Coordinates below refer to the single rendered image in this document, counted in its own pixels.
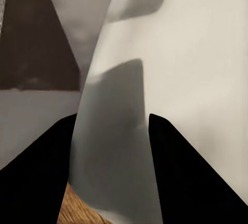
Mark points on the cutting board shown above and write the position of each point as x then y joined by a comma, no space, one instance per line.
75,211

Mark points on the bowl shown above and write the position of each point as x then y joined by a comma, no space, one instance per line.
183,60

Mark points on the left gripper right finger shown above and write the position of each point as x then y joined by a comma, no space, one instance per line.
190,190

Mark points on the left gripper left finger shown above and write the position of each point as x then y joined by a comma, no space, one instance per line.
32,186

